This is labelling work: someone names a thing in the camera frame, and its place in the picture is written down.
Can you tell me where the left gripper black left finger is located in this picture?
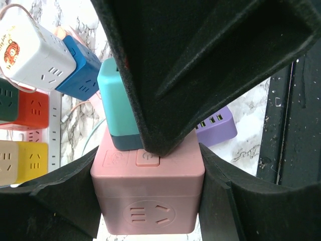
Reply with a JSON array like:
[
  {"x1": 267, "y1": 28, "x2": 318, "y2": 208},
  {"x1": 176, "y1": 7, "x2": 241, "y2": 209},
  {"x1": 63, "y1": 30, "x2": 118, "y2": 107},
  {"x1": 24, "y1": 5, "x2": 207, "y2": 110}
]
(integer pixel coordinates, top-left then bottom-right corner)
[{"x1": 1, "y1": 149, "x2": 101, "y2": 240}]

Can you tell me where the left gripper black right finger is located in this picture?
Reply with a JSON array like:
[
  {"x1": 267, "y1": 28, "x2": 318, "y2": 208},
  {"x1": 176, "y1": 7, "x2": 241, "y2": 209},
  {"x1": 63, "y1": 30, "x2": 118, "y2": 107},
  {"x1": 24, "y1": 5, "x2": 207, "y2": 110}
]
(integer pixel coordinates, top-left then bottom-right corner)
[{"x1": 199, "y1": 145, "x2": 320, "y2": 240}]

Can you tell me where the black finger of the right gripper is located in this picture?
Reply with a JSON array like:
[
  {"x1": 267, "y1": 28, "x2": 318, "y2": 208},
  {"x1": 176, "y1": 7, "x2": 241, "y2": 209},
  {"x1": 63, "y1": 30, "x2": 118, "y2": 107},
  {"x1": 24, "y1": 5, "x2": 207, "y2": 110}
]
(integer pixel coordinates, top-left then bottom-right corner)
[{"x1": 92, "y1": 0, "x2": 320, "y2": 156}]

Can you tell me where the purple USB power strip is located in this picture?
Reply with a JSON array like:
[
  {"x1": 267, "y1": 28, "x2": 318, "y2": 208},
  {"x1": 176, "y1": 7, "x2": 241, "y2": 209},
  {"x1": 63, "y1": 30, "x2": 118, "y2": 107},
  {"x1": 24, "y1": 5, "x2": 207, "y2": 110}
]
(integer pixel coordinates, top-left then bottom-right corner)
[{"x1": 196, "y1": 106, "x2": 238, "y2": 147}]

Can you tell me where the pink cube socket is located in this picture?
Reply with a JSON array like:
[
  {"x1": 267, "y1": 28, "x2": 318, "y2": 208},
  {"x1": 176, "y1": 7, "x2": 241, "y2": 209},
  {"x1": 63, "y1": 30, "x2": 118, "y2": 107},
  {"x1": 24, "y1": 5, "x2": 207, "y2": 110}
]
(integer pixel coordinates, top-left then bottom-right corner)
[{"x1": 91, "y1": 132, "x2": 205, "y2": 235}]

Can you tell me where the teal plug adapter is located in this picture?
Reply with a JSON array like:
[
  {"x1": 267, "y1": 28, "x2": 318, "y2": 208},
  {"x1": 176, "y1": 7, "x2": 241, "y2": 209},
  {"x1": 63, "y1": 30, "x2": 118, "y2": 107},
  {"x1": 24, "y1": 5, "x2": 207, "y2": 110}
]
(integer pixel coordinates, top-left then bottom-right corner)
[{"x1": 97, "y1": 58, "x2": 143, "y2": 151}]

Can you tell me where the white power strip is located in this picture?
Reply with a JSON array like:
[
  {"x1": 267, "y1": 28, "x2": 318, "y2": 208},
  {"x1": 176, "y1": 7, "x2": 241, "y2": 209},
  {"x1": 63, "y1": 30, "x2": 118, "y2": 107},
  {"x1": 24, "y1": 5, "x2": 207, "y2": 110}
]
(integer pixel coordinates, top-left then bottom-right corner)
[{"x1": 45, "y1": 91, "x2": 61, "y2": 172}]

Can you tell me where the yellow cube socket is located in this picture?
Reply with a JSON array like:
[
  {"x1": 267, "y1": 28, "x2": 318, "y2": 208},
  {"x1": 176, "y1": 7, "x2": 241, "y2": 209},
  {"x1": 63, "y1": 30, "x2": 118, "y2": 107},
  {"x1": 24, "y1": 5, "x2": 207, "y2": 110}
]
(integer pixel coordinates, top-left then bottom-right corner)
[{"x1": 15, "y1": 142, "x2": 48, "y2": 184}]

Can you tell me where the beige cube socket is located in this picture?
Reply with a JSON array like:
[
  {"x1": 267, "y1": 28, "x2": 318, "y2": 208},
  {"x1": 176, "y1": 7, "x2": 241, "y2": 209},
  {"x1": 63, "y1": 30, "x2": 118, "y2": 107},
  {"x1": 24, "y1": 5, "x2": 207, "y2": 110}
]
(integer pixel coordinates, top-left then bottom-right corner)
[{"x1": 0, "y1": 140, "x2": 19, "y2": 186}]

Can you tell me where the red cube socket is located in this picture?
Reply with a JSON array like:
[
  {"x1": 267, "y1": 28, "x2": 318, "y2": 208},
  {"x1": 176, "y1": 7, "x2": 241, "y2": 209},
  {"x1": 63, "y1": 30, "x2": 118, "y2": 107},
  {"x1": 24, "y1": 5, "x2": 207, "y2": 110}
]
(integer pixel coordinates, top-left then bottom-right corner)
[{"x1": 1, "y1": 91, "x2": 49, "y2": 131}]

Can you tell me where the blue cube socket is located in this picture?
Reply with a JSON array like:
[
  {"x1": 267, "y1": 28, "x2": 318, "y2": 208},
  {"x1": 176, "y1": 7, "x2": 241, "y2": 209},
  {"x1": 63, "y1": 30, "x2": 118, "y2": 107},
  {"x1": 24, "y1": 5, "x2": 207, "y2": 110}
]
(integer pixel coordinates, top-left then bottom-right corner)
[{"x1": 54, "y1": 35, "x2": 102, "y2": 101}]

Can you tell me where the dark green cube socket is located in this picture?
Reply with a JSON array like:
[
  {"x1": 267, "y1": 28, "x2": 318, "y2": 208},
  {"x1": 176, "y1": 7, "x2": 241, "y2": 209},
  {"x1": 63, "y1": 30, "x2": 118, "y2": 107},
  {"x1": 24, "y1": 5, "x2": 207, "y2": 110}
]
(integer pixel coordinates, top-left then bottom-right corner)
[{"x1": 0, "y1": 78, "x2": 19, "y2": 123}]

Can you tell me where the white tiger cube socket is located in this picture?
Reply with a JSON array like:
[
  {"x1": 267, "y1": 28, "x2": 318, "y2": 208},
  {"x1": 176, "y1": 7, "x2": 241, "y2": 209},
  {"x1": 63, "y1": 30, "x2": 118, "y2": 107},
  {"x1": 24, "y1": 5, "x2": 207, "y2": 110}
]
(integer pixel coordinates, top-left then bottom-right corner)
[{"x1": 1, "y1": 4, "x2": 76, "y2": 92}]

